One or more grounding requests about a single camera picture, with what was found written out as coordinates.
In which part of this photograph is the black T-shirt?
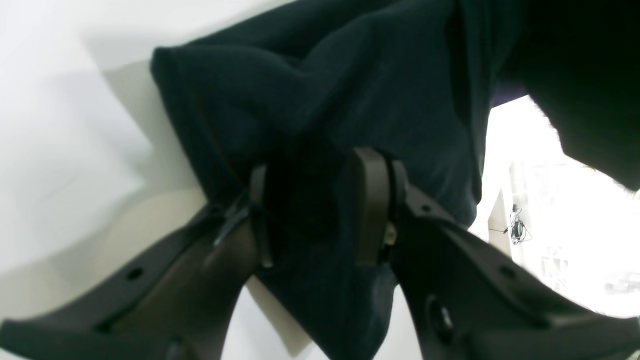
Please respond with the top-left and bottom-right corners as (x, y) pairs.
(150, 0), (639, 360)

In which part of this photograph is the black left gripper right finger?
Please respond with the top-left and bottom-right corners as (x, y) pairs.
(350, 147), (640, 360)

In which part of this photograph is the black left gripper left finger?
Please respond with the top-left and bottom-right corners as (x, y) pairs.
(1, 165), (274, 360)

